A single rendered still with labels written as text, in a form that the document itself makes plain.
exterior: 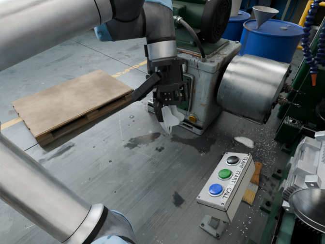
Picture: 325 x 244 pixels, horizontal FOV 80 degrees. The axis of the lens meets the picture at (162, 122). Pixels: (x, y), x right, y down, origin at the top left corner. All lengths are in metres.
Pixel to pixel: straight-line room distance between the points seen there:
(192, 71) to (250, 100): 0.24
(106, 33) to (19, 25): 0.19
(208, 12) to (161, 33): 0.31
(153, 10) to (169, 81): 0.17
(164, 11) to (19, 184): 0.46
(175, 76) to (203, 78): 0.29
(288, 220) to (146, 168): 0.49
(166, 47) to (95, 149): 0.59
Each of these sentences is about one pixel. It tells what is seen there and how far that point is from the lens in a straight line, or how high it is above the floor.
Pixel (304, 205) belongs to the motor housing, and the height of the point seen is 0.95.
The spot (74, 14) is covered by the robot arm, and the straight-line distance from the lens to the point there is 0.34.
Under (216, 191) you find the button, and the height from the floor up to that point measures 1.08.
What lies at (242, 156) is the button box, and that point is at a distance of 0.54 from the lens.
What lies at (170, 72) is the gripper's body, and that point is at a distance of 0.51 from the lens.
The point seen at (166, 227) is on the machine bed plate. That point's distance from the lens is 0.71.
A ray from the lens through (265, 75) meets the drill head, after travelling 0.77.
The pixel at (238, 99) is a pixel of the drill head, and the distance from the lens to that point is 0.78.
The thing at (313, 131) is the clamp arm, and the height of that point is 1.03.
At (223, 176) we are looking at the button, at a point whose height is 1.07.
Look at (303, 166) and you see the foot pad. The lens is 0.59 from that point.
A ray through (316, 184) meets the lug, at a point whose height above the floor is 1.08.
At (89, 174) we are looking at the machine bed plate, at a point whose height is 0.80.
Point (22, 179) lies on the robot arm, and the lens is 0.45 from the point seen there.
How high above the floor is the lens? 1.47
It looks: 42 degrees down
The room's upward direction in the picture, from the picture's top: straight up
